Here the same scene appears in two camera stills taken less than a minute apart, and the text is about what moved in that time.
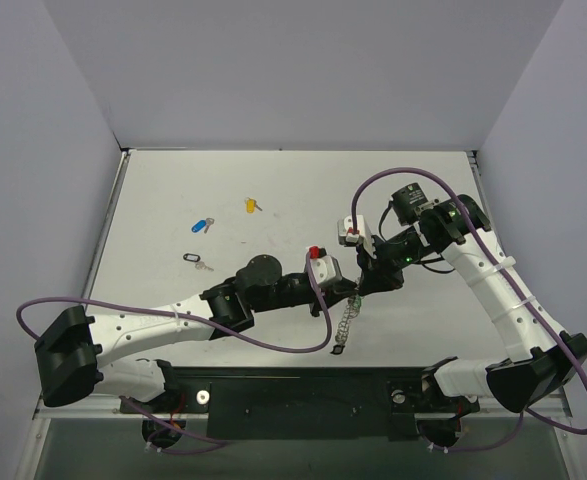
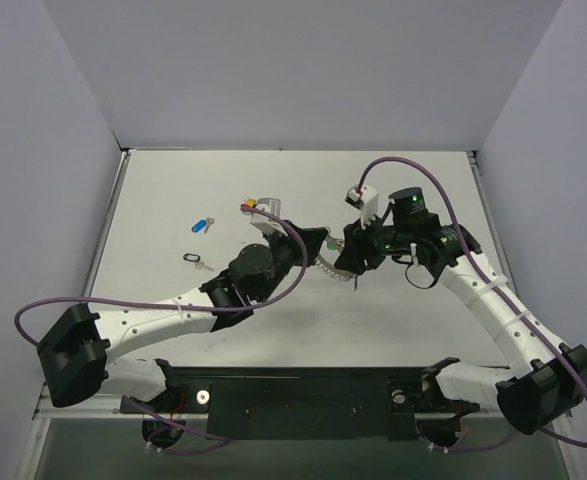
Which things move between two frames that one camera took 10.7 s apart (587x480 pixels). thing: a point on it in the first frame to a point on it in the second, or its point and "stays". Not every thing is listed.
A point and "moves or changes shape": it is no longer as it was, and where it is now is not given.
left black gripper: x=318 y=295 to x=302 y=245
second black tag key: x=196 y=258 stays
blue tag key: x=201 y=225 stays
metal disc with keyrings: x=352 y=310 moves or changes shape
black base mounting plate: x=295 y=403 stays
